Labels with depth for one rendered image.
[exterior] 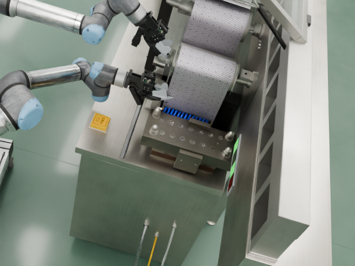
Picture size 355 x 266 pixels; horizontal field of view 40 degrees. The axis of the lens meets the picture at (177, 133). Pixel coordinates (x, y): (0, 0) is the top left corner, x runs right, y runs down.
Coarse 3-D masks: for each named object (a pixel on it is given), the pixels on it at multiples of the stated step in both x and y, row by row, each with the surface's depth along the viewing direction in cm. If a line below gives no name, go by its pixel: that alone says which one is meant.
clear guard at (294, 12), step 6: (276, 0) 158; (282, 0) 162; (288, 0) 166; (294, 0) 170; (300, 0) 174; (282, 6) 160; (288, 6) 164; (294, 6) 168; (300, 6) 172; (288, 12) 162; (294, 12) 166; (294, 18) 164
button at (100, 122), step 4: (96, 116) 216; (100, 116) 217; (104, 116) 217; (92, 120) 214; (96, 120) 214; (100, 120) 215; (104, 120) 216; (108, 120) 216; (92, 124) 213; (96, 124) 213; (100, 124) 214; (104, 124) 214; (96, 128) 214; (100, 128) 214; (104, 128) 213
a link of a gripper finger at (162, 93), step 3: (162, 90) 205; (165, 90) 205; (153, 93) 208; (156, 93) 207; (159, 93) 207; (162, 93) 207; (165, 93) 207; (156, 96) 208; (159, 96) 208; (162, 96) 208; (165, 96) 208; (168, 96) 209; (162, 99) 208; (165, 99) 209; (168, 99) 209
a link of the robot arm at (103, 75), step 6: (96, 66) 204; (102, 66) 204; (108, 66) 205; (90, 72) 204; (96, 72) 204; (102, 72) 204; (108, 72) 204; (114, 72) 204; (96, 78) 205; (102, 78) 205; (108, 78) 204; (114, 78) 204; (102, 84) 208; (108, 84) 209
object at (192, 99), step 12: (180, 84) 204; (192, 84) 202; (180, 96) 209; (192, 96) 207; (204, 96) 206; (216, 96) 205; (168, 108) 216; (180, 108) 214; (192, 108) 213; (204, 108) 211; (216, 108) 210
